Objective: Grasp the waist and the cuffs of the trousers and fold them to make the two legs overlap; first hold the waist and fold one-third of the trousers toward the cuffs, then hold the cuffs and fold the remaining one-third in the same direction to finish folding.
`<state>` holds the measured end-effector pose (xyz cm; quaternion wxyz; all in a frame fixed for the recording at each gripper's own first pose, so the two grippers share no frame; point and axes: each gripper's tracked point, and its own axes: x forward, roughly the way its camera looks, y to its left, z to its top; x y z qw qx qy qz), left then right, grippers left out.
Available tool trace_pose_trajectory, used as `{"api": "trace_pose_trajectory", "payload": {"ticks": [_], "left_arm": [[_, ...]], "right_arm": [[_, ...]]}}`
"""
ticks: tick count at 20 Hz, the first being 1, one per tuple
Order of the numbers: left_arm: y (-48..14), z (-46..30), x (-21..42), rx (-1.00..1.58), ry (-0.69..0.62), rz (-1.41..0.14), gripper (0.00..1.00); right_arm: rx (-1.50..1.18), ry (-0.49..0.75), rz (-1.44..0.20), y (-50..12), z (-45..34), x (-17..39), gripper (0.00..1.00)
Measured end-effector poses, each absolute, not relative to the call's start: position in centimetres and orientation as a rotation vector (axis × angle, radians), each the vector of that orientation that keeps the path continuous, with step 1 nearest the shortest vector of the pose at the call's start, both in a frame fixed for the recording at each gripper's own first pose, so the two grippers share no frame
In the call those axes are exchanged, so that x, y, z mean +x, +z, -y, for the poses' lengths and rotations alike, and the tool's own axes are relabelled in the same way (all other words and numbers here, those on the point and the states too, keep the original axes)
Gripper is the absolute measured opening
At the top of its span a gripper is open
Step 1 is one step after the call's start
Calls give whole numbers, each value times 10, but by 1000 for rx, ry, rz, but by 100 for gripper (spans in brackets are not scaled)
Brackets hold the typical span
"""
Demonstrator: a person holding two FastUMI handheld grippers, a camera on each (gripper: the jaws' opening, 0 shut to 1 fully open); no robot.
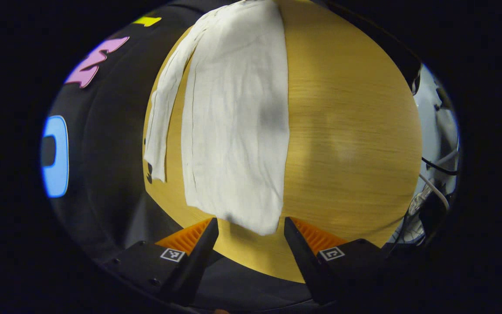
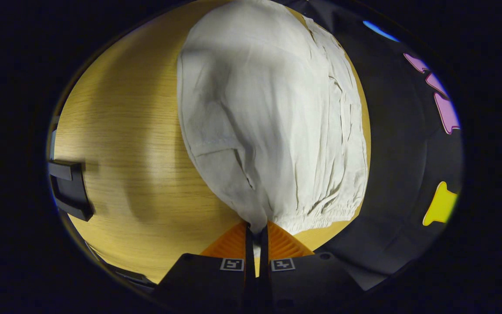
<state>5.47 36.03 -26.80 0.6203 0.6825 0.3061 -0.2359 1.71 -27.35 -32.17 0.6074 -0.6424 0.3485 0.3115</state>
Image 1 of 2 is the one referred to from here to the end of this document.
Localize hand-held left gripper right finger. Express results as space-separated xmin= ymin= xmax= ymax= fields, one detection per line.
xmin=284 ymin=217 xmax=404 ymax=306

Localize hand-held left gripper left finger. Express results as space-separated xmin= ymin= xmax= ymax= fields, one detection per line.
xmin=98 ymin=218 xmax=219 ymax=307

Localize white jeans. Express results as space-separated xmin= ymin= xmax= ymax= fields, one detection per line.
xmin=143 ymin=0 xmax=291 ymax=236

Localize black curved table mark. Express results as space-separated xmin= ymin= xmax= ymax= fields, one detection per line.
xmin=144 ymin=138 xmax=154 ymax=184

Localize white rounded object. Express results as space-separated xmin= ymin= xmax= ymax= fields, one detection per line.
xmin=390 ymin=63 xmax=461 ymax=245

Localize white cable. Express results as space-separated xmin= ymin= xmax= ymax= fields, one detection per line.
xmin=418 ymin=174 xmax=450 ymax=211

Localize black cable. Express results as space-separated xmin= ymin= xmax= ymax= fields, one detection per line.
xmin=421 ymin=156 xmax=459 ymax=176

